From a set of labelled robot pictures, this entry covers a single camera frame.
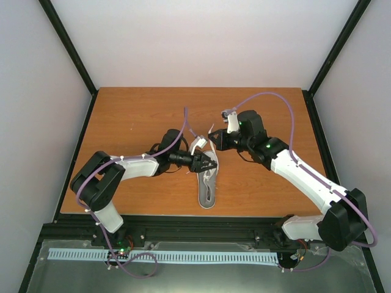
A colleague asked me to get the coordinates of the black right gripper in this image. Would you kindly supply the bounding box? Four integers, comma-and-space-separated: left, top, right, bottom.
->
208, 128, 252, 151

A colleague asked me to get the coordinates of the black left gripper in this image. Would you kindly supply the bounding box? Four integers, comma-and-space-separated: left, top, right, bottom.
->
170, 150, 217, 174

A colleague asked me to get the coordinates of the white shoelace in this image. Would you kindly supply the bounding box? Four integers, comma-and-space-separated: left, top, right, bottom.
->
186, 122, 219, 184

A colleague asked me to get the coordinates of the grey canvas sneaker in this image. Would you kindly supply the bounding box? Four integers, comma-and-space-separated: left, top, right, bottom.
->
197, 150, 219, 209

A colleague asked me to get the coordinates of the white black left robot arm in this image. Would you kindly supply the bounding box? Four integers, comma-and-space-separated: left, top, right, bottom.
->
70, 129, 218, 246

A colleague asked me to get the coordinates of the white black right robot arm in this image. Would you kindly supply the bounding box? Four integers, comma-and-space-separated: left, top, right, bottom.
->
208, 110, 369, 251

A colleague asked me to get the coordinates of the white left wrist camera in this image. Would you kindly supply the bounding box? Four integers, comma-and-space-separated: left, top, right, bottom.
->
189, 136, 208, 156

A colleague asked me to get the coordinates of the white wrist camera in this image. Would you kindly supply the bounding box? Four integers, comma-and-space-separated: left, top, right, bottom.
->
221, 109, 239, 134
189, 136, 208, 156

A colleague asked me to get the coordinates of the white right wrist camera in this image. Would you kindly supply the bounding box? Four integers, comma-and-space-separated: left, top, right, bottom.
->
221, 109, 239, 134

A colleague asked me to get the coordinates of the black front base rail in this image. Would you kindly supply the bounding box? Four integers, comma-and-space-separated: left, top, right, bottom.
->
39, 214, 366, 248

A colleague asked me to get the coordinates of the black right table side rail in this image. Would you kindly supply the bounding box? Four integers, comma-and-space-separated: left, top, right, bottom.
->
302, 90, 385, 292

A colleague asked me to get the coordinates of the black table side rail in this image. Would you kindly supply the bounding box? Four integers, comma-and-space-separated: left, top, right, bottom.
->
302, 90, 385, 292
19, 90, 99, 292

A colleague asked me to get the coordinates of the grey metal base plate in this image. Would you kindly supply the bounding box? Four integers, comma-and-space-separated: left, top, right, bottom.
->
27, 241, 376, 292

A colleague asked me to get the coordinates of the black left table side rail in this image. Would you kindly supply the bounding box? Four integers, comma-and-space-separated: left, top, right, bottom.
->
19, 90, 99, 292

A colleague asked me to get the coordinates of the light blue slotted cable duct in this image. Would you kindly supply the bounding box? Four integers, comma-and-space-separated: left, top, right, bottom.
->
47, 248, 279, 266

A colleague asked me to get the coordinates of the black aluminium frame post right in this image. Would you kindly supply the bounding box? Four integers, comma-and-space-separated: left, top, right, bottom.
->
308, 0, 371, 98

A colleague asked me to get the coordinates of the black aluminium frame post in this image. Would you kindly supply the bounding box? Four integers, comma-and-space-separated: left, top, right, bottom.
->
38, 0, 98, 96
308, 0, 371, 98

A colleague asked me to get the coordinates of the black aluminium frame post left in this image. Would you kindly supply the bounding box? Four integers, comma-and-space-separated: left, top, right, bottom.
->
38, 0, 98, 96

